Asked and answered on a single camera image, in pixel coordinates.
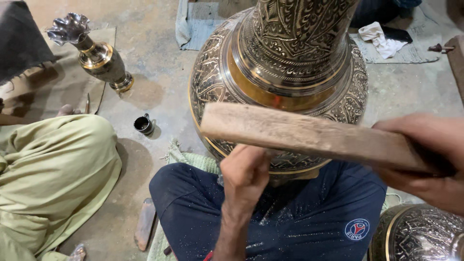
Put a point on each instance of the flat worn wooden piece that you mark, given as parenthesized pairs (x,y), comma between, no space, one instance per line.
(145,224)

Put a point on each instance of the brown burlap mat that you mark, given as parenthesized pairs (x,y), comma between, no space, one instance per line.
(61,83)

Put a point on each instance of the small black cup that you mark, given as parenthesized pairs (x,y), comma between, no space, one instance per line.
(144,125)

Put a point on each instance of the large engraved brass vase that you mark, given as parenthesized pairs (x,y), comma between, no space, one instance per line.
(286,54)

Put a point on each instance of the white rag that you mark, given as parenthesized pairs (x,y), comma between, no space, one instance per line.
(380,41)

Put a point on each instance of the thin metal chisel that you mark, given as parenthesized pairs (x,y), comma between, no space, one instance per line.
(87,104)

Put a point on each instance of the small dark metal tool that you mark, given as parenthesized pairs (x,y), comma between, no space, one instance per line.
(439,48)

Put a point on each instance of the person's left hand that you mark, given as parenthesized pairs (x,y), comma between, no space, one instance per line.
(243,177)

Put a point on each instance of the dark grey cloth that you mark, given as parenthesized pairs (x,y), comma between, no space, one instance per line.
(21,36)

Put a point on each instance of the green woven mat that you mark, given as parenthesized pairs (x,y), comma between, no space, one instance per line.
(188,159)

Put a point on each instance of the person's right fingers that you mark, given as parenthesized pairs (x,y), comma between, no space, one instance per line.
(431,188)

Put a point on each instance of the person's left fingers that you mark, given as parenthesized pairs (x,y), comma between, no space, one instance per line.
(250,154)

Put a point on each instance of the black phone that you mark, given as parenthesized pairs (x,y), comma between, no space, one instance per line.
(398,34)

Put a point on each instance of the person's navy trousers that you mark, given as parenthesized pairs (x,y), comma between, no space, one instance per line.
(308,221)

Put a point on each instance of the person's right hand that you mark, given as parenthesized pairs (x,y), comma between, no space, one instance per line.
(435,137)

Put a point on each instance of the wooden plank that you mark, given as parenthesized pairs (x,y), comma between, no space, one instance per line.
(457,65)

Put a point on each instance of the small brass vase ruffled mouth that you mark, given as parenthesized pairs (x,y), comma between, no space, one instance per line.
(98,58)

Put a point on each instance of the wooden mallet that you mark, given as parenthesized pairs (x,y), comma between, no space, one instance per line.
(290,132)

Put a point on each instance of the shiny metal piece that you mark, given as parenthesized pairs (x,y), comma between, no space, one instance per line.
(78,253)

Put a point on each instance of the round engraved brass vase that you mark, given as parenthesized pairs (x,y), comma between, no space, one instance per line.
(417,235)

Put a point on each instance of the blue-grey woven mat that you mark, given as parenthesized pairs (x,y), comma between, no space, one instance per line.
(197,25)

